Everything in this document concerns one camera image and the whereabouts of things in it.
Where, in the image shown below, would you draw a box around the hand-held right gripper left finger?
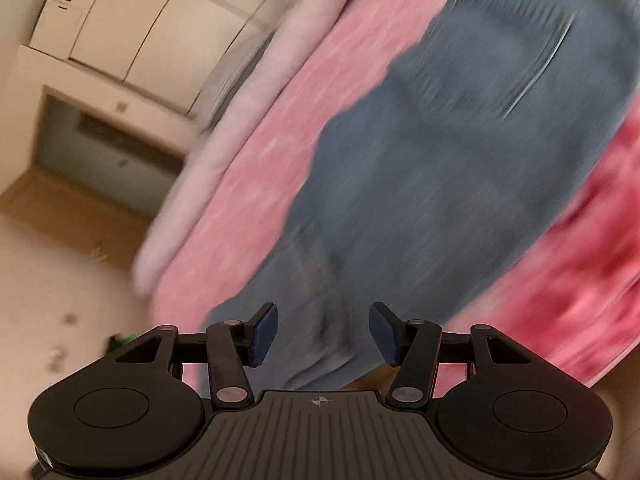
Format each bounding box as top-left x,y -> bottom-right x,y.
114,301 -> 279,406

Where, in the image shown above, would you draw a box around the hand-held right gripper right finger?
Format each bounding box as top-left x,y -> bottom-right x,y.
369,301 -> 534,407

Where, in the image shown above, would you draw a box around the blue denim jeans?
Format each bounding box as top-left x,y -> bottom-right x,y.
205,0 -> 640,391

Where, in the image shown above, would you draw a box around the small green object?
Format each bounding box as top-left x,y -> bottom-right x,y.
107,332 -> 144,349

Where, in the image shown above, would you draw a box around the pink floral bed blanket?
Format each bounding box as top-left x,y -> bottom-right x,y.
150,0 -> 640,386

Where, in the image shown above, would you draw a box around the grey pillow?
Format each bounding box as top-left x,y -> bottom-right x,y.
197,35 -> 274,122

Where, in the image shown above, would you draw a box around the striped pale quilt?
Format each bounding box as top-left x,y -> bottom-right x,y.
132,0 -> 371,297

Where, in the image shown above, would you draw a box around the beige wardrobe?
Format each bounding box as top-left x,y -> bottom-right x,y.
27,0 -> 286,117

